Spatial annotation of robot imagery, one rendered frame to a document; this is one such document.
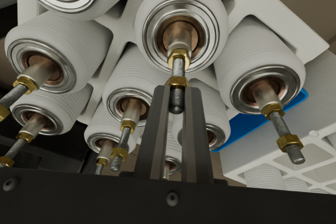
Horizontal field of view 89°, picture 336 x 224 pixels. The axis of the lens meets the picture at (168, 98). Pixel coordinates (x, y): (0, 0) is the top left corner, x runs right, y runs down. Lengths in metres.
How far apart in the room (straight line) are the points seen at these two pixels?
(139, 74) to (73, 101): 0.15
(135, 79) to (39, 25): 0.12
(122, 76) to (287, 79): 0.19
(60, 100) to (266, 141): 0.47
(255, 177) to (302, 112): 0.21
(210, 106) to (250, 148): 0.29
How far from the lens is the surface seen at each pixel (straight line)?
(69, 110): 0.32
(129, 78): 0.22
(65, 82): 0.25
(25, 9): 0.32
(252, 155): 0.53
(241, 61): 0.21
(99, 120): 0.32
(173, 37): 0.16
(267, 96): 0.21
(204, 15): 0.17
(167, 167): 0.36
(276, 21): 0.28
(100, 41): 0.28
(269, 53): 0.21
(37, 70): 0.24
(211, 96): 0.29
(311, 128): 0.48
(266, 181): 0.55
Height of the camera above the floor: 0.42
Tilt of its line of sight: 48 degrees down
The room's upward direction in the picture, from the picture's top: 173 degrees counter-clockwise
